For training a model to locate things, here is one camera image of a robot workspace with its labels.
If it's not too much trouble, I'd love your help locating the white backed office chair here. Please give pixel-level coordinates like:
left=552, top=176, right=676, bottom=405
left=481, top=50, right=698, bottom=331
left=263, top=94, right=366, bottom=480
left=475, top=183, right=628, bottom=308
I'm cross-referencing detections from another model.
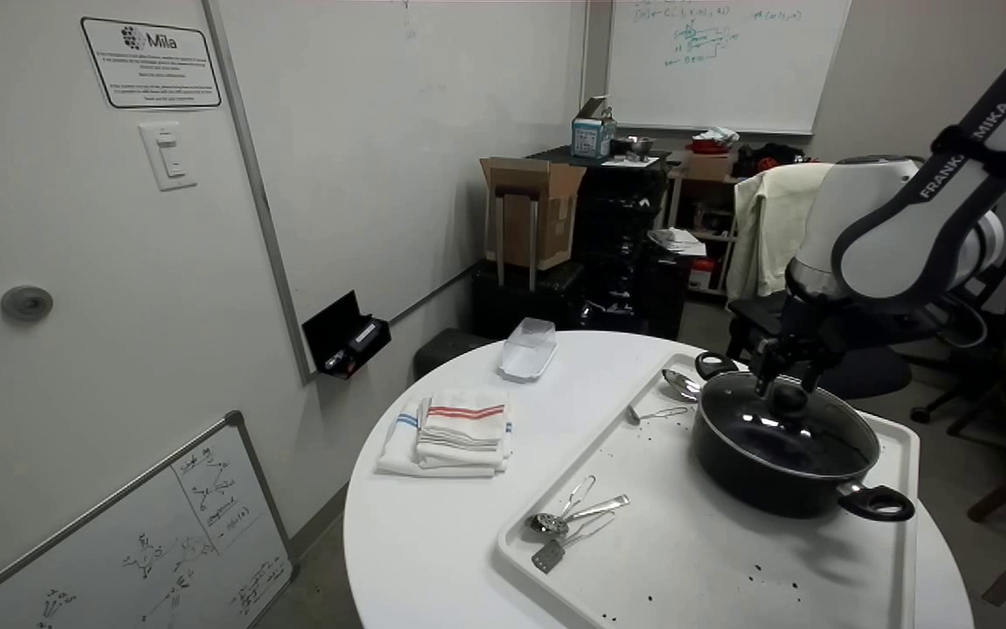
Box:
left=782, top=159, right=924, bottom=401

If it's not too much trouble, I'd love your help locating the black marker holder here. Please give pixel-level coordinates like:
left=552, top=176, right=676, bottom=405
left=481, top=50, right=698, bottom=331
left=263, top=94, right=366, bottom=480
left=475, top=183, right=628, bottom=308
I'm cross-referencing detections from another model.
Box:
left=301, top=290, right=395, bottom=382

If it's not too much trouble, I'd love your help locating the white light switch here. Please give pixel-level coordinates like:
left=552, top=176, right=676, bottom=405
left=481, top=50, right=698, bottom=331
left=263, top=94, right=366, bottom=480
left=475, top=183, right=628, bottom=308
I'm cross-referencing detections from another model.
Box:
left=135, top=119, right=199, bottom=195

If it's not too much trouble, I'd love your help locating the small whiteboard leaning on wall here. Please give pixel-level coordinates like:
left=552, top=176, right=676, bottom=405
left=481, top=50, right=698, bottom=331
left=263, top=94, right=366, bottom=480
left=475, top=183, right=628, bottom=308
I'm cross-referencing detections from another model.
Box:
left=0, top=409, right=296, bottom=629

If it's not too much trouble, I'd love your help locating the white plastic tray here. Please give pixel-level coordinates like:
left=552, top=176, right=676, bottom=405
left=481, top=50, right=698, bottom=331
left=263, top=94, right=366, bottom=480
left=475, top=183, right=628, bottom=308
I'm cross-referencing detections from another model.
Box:
left=488, top=345, right=924, bottom=629

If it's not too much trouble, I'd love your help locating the large wall whiteboard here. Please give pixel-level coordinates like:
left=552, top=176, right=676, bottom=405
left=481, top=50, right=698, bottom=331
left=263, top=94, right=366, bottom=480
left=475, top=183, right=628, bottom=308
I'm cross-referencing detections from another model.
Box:
left=199, top=0, right=601, bottom=382

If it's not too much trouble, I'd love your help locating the blue tissue box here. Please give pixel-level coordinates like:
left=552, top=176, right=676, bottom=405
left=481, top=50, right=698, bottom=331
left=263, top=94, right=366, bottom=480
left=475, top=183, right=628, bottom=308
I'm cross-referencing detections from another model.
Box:
left=571, top=98, right=618, bottom=160

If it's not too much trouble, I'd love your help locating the clear plastic lidded container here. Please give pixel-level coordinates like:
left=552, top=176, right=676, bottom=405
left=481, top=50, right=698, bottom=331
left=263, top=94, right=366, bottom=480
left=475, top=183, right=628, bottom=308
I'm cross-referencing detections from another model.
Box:
left=497, top=315, right=564, bottom=386

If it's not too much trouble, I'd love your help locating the brown cardboard box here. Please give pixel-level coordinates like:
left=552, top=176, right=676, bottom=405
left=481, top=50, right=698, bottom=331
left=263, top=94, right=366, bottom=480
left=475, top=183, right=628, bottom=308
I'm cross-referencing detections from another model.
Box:
left=479, top=154, right=592, bottom=275

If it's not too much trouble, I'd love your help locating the white wall sign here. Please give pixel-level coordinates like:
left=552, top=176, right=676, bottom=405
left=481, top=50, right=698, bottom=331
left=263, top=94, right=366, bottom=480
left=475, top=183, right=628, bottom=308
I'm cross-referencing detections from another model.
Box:
left=82, top=13, right=225, bottom=112

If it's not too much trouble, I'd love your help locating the folded white striped towel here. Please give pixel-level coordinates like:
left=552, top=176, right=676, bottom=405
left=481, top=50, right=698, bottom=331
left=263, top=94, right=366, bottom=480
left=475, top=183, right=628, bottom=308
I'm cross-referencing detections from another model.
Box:
left=375, top=396, right=514, bottom=482

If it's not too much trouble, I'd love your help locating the small single silver measuring spoon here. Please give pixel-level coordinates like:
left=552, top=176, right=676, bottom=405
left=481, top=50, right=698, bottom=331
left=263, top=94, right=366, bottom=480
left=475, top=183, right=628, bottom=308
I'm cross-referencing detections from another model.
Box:
left=622, top=399, right=663, bottom=430

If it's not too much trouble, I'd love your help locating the black cabinet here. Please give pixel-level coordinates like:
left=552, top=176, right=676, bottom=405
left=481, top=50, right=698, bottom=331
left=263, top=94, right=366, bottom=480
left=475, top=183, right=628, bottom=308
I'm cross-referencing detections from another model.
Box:
left=578, top=152, right=692, bottom=338

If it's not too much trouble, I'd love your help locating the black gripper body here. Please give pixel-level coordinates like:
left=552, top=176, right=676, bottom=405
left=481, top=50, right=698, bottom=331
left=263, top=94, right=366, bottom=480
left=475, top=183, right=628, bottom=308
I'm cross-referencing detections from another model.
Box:
left=743, top=326, right=837, bottom=378

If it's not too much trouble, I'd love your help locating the large silver serving spoon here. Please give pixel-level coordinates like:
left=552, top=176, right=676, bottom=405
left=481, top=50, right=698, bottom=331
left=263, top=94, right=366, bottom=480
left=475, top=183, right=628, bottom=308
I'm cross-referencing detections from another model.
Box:
left=656, top=365, right=706, bottom=405

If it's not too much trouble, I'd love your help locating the glass pot lid black knob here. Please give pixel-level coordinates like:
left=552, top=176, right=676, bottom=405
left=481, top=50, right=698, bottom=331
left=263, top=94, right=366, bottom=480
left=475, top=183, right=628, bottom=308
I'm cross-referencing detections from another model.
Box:
left=695, top=366, right=885, bottom=482

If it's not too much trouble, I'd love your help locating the cream cloth on chair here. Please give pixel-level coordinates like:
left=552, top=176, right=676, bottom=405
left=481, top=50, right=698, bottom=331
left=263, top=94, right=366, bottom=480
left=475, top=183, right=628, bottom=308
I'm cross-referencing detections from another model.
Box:
left=722, top=160, right=837, bottom=308

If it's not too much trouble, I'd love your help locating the large black box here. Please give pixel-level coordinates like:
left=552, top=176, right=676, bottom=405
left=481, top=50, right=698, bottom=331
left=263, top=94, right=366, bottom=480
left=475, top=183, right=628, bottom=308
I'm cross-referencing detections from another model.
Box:
left=469, top=256, right=588, bottom=344

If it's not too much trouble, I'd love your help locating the whiteboard with green writing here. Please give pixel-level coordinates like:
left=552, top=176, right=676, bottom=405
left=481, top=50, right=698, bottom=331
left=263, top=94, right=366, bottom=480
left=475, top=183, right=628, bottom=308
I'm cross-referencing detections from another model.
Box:
left=605, top=0, right=855, bottom=140

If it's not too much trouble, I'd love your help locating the round grey wall stopper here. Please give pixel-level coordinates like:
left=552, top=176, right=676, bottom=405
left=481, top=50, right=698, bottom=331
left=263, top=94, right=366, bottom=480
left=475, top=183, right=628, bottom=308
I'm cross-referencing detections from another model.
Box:
left=0, top=282, right=57, bottom=326

